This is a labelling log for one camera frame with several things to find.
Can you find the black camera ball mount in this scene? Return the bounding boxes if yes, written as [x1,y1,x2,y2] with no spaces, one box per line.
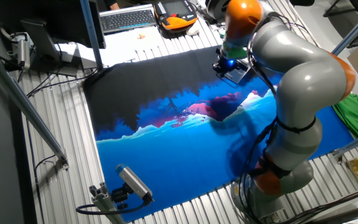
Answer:
[110,183,131,210]

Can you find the black computer monitor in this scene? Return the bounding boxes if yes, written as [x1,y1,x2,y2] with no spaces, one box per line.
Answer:
[0,0,107,77]

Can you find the black camera cable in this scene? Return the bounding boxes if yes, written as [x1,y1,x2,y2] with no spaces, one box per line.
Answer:
[75,198,150,216]
[0,46,23,72]

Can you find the black computer keyboard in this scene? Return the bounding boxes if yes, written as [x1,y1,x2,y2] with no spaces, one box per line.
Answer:
[99,4,157,34]

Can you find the landscape print desk mat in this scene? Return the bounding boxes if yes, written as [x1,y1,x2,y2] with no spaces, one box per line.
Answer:
[82,45,356,222]

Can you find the white paper sheet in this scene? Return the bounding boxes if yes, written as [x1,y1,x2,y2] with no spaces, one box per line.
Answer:
[99,24,167,68]

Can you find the dark metal beam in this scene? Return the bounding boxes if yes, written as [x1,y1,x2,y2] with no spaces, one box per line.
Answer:
[306,203,358,224]

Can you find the black filament spool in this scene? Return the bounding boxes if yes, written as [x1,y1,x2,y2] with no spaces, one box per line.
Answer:
[204,0,229,24]

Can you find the aluminium frame post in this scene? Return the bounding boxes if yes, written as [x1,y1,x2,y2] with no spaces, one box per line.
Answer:
[331,1,358,57]
[79,0,105,71]
[0,43,70,170]
[333,128,358,159]

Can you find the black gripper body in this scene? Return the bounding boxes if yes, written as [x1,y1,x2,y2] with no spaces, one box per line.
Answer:
[212,53,241,78]

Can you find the orange and black teach pendant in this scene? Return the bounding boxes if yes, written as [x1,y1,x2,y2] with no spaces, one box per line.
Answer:
[153,0,198,32]

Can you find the black monitor cables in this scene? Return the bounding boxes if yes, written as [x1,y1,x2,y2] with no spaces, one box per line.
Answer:
[26,67,99,98]

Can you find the short aluminium profile stub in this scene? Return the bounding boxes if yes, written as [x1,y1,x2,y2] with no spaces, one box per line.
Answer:
[88,182,126,224]

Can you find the white foam block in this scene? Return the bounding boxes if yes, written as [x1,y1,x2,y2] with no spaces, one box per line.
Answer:
[185,23,201,37]

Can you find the silver drawer with flat pull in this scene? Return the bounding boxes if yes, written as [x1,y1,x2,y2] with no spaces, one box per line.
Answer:
[227,73,249,85]

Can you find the thin black strap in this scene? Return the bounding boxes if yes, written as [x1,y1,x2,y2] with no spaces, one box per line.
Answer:
[275,116,317,134]

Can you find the silver camera blue end cap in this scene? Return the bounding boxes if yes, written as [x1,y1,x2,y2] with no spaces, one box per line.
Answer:
[115,164,155,203]

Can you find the black fabric strap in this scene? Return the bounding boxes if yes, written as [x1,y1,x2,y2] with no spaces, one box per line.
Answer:
[249,154,291,180]

